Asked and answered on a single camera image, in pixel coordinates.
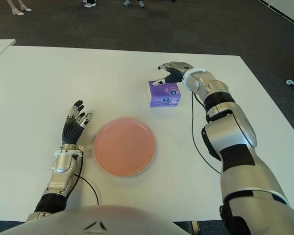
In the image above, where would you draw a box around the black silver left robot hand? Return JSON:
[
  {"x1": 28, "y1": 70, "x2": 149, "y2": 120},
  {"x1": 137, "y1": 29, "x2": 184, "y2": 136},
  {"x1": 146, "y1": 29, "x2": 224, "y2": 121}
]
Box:
[{"x1": 61, "y1": 99, "x2": 93, "y2": 145}]

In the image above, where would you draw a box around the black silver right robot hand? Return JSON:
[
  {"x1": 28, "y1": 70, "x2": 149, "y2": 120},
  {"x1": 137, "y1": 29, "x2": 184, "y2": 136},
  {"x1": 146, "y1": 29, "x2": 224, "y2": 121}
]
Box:
[{"x1": 151, "y1": 61, "x2": 195, "y2": 86}]

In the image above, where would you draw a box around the purple tissue paper pack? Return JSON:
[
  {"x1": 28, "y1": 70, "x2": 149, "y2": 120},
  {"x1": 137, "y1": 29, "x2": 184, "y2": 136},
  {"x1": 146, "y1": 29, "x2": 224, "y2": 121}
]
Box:
[{"x1": 147, "y1": 80, "x2": 182, "y2": 108}]

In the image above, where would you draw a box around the round pink plate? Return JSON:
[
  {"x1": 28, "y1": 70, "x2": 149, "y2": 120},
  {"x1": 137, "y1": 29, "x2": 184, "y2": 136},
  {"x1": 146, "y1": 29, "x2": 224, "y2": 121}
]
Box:
[{"x1": 94, "y1": 117, "x2": 157, "y2": 177}]

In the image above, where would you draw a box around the silver robot torso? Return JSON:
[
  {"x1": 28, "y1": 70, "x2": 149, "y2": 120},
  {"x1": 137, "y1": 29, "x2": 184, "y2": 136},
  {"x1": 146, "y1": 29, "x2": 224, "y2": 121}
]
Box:
[{"x1": 0, "y1": 205, "x2": 182, "y2": 235}]

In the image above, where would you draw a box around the person wearing white heels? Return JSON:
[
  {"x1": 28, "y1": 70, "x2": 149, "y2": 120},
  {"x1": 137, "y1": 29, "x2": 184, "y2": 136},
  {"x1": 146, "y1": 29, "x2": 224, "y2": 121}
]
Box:
[{"x1": 6, "y1": 0, "x2": 32, "y2": 16}]

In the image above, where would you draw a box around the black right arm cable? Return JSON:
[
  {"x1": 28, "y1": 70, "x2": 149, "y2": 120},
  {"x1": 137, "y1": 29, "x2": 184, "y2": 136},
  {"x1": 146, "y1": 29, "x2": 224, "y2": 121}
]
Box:
[{"x1": 191, "y1": 92, "x2": 222, "y2": 175}]

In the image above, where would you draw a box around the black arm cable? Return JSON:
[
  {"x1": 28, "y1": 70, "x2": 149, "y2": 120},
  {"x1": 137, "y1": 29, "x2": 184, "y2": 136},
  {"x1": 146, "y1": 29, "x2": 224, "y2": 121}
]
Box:
[
  {"x1": 191, "y1": 92, "x2": 222, "y2": 175},
  {"x1": 73, "y1": 156, "x2": 100, "y2": 206}
]

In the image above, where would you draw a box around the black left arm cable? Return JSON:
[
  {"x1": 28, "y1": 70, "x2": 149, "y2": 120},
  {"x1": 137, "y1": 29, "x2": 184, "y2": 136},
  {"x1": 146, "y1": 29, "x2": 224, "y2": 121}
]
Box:
[{"x1": 73, "y1": 156, "x2": 100, "y2": 206}]

